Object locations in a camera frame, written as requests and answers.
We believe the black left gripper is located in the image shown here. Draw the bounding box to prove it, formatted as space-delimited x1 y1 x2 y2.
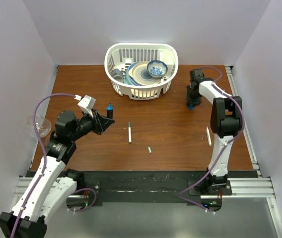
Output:
70 108 114 141

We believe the grey blue mug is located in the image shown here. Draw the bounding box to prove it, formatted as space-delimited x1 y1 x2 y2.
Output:
111 68 125 83

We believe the aluminium frame rail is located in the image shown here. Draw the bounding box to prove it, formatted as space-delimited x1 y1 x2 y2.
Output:
225 65 282 238

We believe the black blue highlighter pen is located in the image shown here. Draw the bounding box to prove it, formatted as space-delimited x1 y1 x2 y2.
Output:
107 103 113 119

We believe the white pen green tip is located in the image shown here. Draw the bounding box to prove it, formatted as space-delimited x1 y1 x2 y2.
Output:
128 126 132 144

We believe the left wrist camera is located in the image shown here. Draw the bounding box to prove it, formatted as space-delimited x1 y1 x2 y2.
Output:
77 95 96 118

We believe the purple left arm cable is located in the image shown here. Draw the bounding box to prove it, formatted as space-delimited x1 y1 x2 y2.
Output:
9 93 97 238

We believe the white plastic dish basket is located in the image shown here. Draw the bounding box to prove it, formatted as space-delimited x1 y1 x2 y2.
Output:
104 43 179 100

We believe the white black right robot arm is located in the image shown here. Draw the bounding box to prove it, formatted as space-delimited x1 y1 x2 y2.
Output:
186 68 245 195

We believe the clear wine glass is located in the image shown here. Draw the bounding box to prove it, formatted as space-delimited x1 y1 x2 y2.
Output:
26 115 52 138

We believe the blue patterned bowl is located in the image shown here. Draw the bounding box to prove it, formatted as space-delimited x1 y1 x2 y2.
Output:
146 60 168 79

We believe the beige blue plate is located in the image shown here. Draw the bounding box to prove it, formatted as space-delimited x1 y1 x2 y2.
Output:
124 61 160 86

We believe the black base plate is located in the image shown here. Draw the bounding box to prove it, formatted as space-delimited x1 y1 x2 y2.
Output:
56 170 233 208

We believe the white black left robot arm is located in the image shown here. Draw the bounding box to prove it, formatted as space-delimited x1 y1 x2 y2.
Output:
0 106 115 238

